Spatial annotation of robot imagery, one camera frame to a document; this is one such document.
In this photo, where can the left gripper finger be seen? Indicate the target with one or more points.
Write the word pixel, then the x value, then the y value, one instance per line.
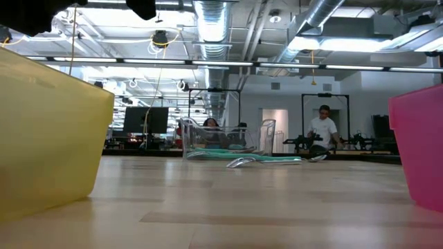
pixel 142 8

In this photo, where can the background black robot arm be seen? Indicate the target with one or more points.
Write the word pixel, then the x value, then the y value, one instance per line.
pixel 360 141
pixel 301 140

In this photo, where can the black ceiling device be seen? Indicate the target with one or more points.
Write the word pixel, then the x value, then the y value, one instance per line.
pixel 160 38
pixel 5 34

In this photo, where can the long ceiling light bar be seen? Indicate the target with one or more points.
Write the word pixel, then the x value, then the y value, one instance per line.
pixel 221 63

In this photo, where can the black computer monitor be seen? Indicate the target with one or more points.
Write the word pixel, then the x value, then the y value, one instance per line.
pixel 155 119

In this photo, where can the yellow plastic bin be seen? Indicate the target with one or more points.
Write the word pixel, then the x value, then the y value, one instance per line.
pixel 48 145

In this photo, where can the person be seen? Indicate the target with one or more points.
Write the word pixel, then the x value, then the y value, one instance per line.
pixel 323 128
pixel 242 125
pixel 211 122

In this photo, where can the round white ceiling fixture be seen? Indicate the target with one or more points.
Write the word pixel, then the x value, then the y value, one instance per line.
pixel 275 19

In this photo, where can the clear plastic bin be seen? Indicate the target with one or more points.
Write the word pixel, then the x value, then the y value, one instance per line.
pixel 267 136

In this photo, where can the red plastic bin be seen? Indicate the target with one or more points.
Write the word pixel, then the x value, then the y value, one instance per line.
pixel 418 148

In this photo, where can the silver ceiling air duct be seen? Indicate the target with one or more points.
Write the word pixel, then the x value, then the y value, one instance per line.
pixel 322 14
pixel 212 27

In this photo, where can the black background gantry frame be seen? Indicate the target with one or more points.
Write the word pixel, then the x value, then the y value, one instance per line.
pixel 325 94
pixel 214 90

